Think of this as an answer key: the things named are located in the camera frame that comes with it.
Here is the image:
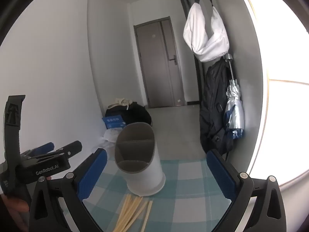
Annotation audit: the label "person's left hand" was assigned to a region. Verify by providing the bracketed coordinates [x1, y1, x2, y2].
[0, 193, 31, 225]

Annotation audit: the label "black bag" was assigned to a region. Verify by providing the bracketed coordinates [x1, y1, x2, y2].
[105, 103, 152, 126]

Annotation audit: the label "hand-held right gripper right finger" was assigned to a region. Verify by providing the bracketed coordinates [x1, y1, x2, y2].
[206, 149, 286, 232]

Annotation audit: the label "teal checked tablecloth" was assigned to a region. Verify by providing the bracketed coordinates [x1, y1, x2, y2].
[82, 158, 233, 232]

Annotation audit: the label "grey door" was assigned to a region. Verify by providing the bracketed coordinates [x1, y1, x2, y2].
[133, 16, 186, 109]

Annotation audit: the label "window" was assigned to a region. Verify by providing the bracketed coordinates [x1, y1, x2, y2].
[238, 0, 309, 194]

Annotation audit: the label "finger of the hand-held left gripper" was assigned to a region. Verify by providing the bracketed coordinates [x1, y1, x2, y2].
[46, 140, 82, 161]
[20, 142, 55, 159]

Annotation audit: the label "beige cloth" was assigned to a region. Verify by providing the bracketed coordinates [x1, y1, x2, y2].
[107, 97, 133, 109]

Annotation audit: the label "white utensil holder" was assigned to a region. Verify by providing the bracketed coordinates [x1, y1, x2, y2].
[115, 123, 166, 197]

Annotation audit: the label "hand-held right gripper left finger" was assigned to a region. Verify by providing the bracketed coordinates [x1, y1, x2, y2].
[29, 147, 108, 232]

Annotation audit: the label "blue box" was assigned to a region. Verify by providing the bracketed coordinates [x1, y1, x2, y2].
[102, 115, 126, 130]

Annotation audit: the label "white shoulder bag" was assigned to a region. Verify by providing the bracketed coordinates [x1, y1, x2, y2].
[183, 0, 229, 62]

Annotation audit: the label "pile of bamboo chopsticks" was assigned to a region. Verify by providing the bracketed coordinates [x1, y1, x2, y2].
[113, 194, 153, 232]

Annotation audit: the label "white plastic bags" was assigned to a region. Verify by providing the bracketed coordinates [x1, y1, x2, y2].
[98, 128, 123, 149]

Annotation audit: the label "black backpack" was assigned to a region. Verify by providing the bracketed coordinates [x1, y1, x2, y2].
[199, 59, 236, 154]

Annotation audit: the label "silver folding umbrella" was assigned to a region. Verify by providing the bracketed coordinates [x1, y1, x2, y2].
[223, 53, 245, 139]

